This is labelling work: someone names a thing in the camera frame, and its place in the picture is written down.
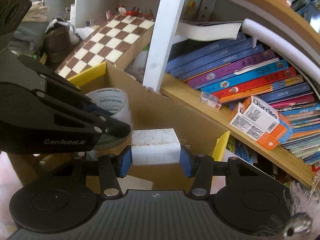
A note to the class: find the white power adapter cube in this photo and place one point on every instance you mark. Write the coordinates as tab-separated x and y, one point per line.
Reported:
152	147

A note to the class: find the lower orange white toothpaste box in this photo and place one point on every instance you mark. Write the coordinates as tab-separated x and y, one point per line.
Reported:
247	127

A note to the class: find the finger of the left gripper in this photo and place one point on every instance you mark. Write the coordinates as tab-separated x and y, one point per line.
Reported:
62	121
61	89

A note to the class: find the white foam tube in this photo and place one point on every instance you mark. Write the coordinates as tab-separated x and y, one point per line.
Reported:
283	47

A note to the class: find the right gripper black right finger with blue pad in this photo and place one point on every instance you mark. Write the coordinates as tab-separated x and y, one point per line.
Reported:
199	167

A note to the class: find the clear packing tape roll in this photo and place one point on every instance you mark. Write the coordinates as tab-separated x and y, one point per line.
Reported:
112	114

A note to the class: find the upper orange white toothpaste box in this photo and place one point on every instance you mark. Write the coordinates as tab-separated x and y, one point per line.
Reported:
267	118

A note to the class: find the row of leaning books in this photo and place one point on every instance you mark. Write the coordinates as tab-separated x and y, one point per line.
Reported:
222	60

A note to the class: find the small red white box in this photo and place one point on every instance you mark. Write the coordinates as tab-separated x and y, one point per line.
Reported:
210	100

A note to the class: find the white wooden bookshelf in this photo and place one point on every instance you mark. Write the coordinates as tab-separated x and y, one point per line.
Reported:
146	63

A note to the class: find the brown white chessboard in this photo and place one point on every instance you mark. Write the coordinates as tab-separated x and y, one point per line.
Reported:
109	43

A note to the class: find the orange white toothpaste box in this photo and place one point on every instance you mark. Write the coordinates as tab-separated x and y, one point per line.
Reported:
267	118
247	127

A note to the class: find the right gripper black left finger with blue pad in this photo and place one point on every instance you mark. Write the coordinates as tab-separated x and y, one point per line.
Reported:
110	168

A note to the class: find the white sponge block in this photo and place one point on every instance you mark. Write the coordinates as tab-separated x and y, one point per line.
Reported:
134	183

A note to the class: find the pink cartoon desk mat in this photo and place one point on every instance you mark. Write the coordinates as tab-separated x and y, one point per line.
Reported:
9	185

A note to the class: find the yellow cardboard box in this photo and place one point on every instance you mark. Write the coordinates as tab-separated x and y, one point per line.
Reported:
149	110

